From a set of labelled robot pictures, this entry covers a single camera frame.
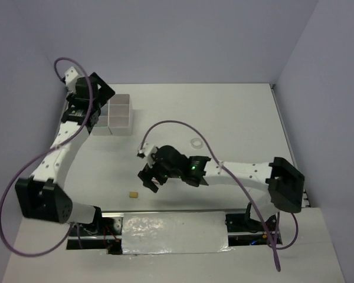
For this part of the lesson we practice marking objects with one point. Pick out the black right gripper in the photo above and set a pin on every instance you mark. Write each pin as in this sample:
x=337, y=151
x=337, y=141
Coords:
x=147, y=174

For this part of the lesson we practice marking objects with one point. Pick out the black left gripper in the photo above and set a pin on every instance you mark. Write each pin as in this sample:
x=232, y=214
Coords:
x=105, y=93

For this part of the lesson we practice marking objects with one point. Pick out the yellow eraser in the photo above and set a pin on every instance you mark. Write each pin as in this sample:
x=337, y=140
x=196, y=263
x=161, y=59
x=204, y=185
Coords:
x=133, y=195

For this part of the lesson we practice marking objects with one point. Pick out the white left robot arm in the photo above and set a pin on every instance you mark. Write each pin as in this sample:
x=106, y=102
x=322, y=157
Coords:
x=42, y=195

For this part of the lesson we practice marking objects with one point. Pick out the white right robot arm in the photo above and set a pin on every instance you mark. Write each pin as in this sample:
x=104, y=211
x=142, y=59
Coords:
x=280, y=183

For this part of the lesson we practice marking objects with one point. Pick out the left white compartment organizer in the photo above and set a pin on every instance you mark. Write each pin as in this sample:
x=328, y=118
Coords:
x=102, y=126

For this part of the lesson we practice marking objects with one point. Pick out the white compartment organizer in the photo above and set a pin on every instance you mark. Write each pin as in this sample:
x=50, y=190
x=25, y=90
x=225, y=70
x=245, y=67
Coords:
x=120, y=118
x=102, y=126

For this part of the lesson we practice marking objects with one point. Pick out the right white compartment organizer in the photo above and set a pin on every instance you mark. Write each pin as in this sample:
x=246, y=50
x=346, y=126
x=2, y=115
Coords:
x=120, y=118

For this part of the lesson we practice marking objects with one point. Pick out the clear tape roll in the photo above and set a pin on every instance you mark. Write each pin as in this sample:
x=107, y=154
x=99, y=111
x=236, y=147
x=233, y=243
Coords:
x=197, y=143

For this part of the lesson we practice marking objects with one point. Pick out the silver foil covered panel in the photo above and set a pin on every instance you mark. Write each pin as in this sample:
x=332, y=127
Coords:
x=174, y=233

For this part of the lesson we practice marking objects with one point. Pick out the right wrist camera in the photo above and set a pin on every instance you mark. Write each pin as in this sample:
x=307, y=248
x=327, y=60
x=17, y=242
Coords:
x=146, y=151

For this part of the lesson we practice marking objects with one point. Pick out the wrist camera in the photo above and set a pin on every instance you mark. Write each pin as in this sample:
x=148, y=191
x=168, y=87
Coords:
x=70, y=78
x=146, y=151

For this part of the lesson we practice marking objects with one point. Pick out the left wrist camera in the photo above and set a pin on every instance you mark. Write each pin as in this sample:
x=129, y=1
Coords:
x=70, y=78

